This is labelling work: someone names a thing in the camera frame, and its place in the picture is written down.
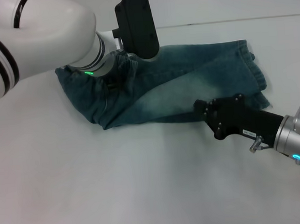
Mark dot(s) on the silver right arm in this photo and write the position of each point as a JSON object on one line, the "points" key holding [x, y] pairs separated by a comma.
{"points": [[298, 142]]}

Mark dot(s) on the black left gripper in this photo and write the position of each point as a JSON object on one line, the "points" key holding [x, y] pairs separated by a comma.
{"points": [[113, 85]]}

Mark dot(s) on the blue denim shorts with print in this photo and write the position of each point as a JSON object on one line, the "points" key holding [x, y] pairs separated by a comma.
{"points": [[176, 89]]}

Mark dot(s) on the white and silver left arm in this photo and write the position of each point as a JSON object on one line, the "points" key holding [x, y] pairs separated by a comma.
{"points": [[42, 32]]}

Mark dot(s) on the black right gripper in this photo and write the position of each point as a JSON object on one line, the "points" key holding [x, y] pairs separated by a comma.
{"points": [[238, 118]]}

